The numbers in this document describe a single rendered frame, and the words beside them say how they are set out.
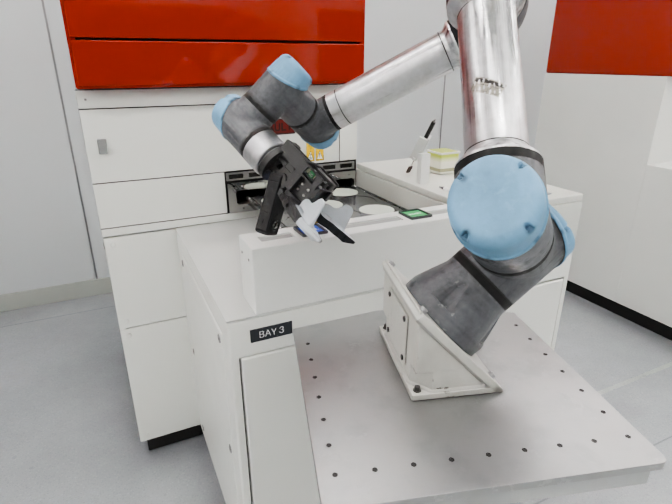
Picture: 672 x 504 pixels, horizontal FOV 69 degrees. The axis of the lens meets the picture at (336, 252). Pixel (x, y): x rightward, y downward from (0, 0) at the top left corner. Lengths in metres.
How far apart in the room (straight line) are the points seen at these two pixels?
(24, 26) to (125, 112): 1.54
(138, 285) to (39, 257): 1.59
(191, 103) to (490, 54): 0.95
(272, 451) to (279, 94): 0.77
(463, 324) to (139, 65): 1.05
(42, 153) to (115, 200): 1.51
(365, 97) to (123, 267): 0.92
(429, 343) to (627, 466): 0.28
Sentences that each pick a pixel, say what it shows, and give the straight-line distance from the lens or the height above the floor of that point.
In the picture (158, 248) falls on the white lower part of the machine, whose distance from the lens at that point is 1.56.
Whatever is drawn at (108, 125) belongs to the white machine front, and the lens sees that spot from 1.47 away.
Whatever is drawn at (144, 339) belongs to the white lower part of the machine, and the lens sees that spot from 1.68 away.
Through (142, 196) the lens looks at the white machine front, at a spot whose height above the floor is 0.93.
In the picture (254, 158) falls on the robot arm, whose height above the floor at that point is 1.13.
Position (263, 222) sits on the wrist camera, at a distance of 0.89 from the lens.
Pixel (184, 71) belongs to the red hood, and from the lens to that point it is 1.44.
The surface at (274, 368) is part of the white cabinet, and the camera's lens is 1.07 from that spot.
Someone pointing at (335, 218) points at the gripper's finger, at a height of 1.02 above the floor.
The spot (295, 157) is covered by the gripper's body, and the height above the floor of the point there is 1.13.
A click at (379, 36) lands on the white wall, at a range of 3.42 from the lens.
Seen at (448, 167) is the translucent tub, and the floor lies 0.99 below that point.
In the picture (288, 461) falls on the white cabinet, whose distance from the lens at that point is 1.24.
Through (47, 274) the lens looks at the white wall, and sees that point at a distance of 3.18.
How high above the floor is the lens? 1.29
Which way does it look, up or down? 22 degrees down
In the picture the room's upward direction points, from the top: straight up
